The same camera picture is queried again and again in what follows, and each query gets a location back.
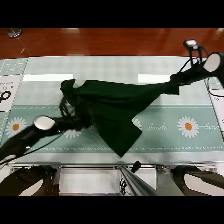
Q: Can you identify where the black garment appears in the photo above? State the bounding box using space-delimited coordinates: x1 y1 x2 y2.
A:
59 79 181 158

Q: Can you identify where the silver frame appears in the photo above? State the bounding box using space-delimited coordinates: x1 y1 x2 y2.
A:
0 161 224 197

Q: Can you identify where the black cable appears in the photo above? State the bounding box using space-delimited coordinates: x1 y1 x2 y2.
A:
9 131 66 160

